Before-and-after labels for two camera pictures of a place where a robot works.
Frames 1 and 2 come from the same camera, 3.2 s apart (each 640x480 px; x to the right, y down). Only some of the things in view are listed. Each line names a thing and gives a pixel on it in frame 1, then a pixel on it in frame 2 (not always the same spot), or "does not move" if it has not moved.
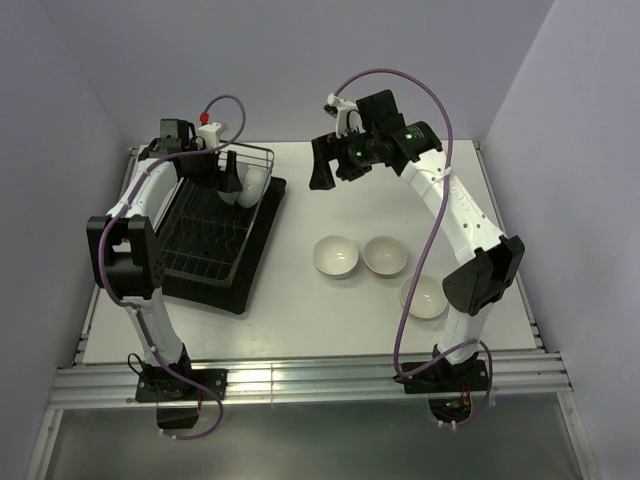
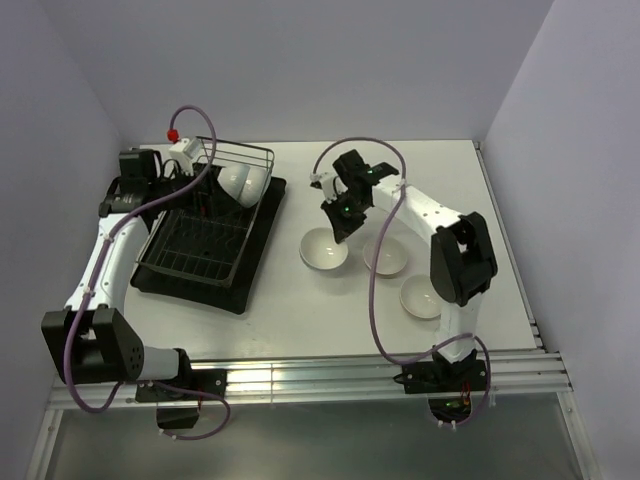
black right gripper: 330,147 -> 342,227
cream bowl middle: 385,256 does not move
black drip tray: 213,246 does not move
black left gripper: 224,181 -> 207,200
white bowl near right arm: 430,296 does not move
